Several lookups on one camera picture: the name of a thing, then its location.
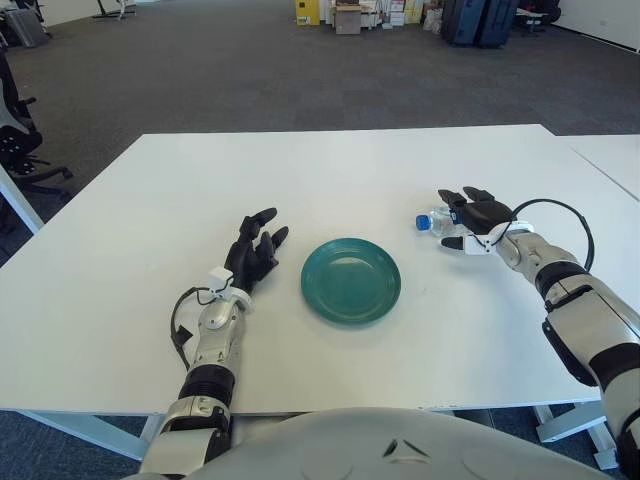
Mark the white slanted table leg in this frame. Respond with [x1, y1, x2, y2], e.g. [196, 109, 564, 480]
[0, 162, 46, 235]

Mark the grey robot torso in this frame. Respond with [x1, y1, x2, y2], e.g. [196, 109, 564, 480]
[129, 405, 626, 480]

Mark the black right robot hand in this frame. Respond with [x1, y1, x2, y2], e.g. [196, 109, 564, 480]
[437, 186, 516, 257]

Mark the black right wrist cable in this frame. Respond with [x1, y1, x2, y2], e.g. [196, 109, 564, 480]
[487, 198, 596, 274]

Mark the round green plate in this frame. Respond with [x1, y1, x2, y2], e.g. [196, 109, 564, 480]
[300, 238, 402, 329]

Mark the black suitcase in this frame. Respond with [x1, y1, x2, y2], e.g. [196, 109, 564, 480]
[439, 0, 457, 41]

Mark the black chair base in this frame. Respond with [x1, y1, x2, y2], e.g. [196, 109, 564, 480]
[92, 0, 137, 20]

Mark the grey storage crate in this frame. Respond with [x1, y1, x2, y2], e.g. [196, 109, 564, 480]
[3, 8, 54, 49]

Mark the small white side table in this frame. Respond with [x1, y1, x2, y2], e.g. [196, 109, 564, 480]
[517, 7, 546, 37]

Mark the yellow box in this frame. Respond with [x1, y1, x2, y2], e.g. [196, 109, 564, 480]
[294, 0, 321, 26]

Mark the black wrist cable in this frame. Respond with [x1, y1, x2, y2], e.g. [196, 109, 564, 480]
[487, 198, 596, 274]
[169, 285, 226, 371]

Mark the white shelf with cartons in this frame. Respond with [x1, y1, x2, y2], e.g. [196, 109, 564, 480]
[320, 0, 425, 29]

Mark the clear plastic water bottle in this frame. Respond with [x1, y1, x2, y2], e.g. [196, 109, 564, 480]
[414, 204, 469, 239]

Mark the black mesh office chair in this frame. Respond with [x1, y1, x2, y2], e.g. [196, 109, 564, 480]
[0, 49, 75, 201]

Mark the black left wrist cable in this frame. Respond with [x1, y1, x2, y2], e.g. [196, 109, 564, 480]
[169, 285, 226, 371]

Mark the dark blue suitcase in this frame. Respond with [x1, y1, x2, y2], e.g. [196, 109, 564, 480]
[477, 0, 516, 50]
[450, 0, 486, 47]

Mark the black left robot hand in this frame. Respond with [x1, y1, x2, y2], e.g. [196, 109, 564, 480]
[207, 207, 290, 301]

